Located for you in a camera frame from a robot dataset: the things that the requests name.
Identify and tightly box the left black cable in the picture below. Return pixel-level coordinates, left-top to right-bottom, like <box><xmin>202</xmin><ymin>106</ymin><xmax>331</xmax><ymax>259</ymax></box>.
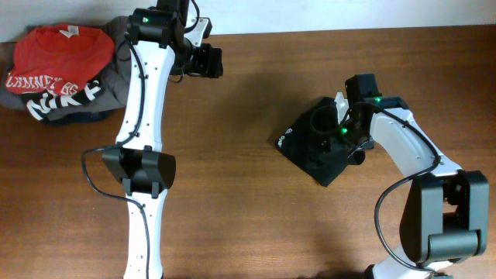
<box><xmin>80</xmin><ymin>0</ymin><xmax>202</xmax><ymax>279</ymax></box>

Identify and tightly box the grey folded garment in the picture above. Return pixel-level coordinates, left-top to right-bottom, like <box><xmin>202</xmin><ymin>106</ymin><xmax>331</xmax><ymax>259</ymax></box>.
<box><xmin>1</xmin><ymin>16</ymin><xmax>131</xmax><ymax>122</ymax></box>

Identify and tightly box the red folded shirt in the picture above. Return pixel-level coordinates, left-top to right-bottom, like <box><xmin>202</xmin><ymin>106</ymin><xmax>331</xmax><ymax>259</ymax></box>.
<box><xmin>5</xmin><ymin>24</ymin><xmax>115</xmax><ymax>96</ymax></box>

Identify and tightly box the black white lettered shirt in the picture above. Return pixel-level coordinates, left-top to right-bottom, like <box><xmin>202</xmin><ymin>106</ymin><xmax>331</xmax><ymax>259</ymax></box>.
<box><xmin>20</xmin><ymin>80</ymin><xmax>104</xmax><ymax>121</ymax></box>

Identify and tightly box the black t-shirt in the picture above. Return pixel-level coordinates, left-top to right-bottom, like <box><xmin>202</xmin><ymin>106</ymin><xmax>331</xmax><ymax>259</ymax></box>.
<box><xmin>274</xmin><ymin>97</ymin><xmax>374</xmax><ymax>187</ymax></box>

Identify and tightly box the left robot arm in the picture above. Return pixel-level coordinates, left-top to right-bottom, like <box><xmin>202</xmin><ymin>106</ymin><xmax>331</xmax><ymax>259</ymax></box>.
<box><xmin>101</xmin><ymin>1</ymin><xmax>223</xmax><ymax>278</ymax></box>

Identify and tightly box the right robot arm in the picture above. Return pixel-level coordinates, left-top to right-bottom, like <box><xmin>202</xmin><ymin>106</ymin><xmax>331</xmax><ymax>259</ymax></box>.
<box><xmin>327</xmin><ymin>74</ymin><xmax>490</xmax><ymax>279</ymax></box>

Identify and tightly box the dark blue folded garment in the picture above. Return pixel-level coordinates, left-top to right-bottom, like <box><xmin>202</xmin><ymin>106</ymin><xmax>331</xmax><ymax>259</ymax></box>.
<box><xmin>41</xmin><ymin>110</ymin><xmax>114</xmax><ymax>126</ymax></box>

